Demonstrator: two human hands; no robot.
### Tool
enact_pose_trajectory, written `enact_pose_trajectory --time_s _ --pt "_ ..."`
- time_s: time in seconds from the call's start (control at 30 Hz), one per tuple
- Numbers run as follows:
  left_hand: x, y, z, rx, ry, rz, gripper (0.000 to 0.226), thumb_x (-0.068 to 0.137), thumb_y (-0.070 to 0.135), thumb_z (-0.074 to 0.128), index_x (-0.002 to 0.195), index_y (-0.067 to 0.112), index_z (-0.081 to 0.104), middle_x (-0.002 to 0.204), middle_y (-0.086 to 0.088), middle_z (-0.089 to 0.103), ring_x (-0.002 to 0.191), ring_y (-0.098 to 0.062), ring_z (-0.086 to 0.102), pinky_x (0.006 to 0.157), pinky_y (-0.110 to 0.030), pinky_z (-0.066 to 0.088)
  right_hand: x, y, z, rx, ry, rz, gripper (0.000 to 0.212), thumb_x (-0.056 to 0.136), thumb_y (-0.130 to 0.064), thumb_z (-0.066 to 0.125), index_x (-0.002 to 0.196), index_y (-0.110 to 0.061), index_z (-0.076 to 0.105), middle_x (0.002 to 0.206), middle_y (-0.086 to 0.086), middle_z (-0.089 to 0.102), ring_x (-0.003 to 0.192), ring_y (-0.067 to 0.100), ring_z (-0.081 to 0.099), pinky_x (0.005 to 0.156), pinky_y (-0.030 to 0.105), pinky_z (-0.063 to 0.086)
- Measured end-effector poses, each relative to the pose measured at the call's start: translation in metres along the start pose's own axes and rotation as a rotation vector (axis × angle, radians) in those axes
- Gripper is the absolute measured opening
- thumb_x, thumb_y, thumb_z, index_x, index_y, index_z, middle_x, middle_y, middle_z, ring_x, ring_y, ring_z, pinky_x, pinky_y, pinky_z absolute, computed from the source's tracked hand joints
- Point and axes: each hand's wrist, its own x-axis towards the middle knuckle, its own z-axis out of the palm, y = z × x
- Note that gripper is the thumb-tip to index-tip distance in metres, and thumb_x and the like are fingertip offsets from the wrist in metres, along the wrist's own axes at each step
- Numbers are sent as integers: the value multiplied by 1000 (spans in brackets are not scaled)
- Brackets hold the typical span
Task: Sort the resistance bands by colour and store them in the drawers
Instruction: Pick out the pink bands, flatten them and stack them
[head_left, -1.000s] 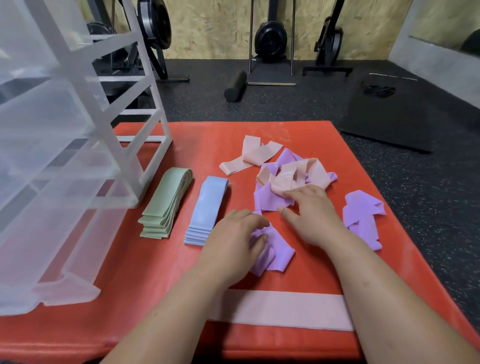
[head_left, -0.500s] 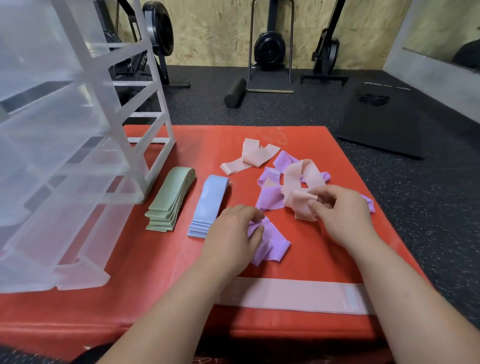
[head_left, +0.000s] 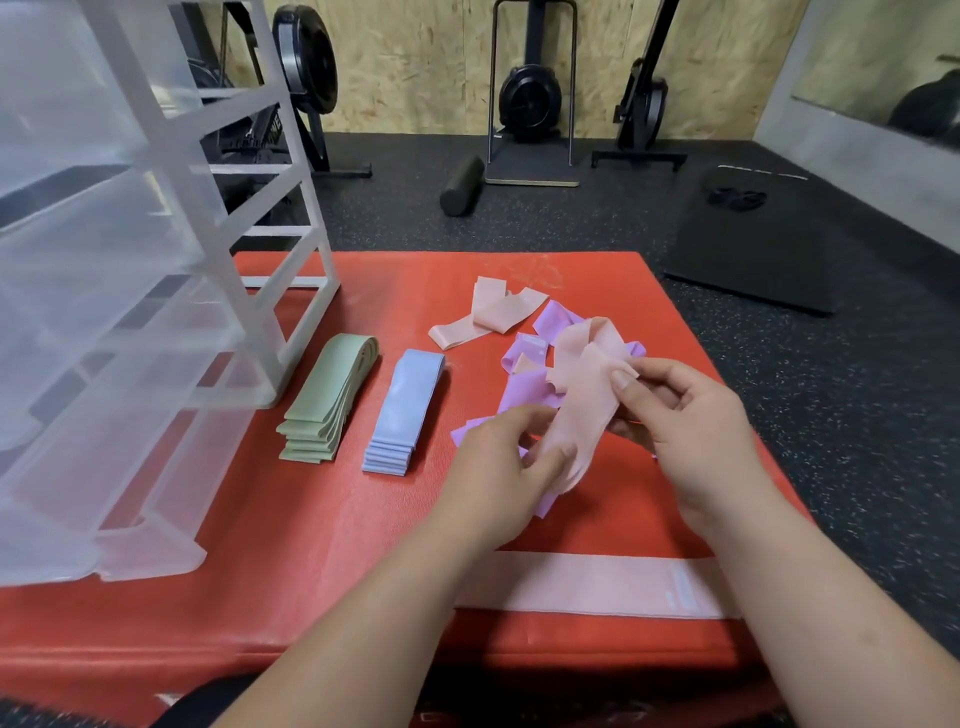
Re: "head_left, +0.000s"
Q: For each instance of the clear plastic drawer unit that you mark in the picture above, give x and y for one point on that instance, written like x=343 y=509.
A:
x=307 y=330

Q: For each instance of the stack of green bands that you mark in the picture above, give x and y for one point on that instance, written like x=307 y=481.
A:
x=330 y=382

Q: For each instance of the wall mirror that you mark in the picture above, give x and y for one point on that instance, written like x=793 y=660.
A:
x=855 y=52

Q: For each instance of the person's right hand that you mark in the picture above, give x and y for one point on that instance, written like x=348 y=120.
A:
x=697 y=442

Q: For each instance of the black exercise mat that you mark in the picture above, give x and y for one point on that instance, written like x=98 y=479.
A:
x=750 y=255

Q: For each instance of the person's left hand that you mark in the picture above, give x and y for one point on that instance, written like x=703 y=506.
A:
x=487 y=487

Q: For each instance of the black upright rowing machine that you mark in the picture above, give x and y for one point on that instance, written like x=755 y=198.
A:
x=641 y=101

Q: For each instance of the person's right forearm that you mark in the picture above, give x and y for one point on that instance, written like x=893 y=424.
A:
x=840 y=630

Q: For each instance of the stack of blue bands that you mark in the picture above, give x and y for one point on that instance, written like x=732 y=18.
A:
x=405 y=397

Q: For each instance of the stack of pink bands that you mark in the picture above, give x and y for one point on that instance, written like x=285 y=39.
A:
x=585 y=585

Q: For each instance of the red soft plyo box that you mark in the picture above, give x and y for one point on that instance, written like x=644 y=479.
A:
x=300 y=540

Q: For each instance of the person's black trousers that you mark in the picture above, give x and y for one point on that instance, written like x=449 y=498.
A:
x=202 y=705

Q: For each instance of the black ski machine with stand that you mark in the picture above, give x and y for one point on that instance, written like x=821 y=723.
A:
x=530 y=97

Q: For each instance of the person's left forearm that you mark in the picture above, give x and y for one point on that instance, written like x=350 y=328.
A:
x=360 y=637

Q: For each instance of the black foam roller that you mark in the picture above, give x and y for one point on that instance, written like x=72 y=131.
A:
x=462 y=187

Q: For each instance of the translucent plastic drawer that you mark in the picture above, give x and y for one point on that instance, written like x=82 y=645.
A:
x=60 y=90
x=67 y=510
x=172 y=540
x=97 y=300

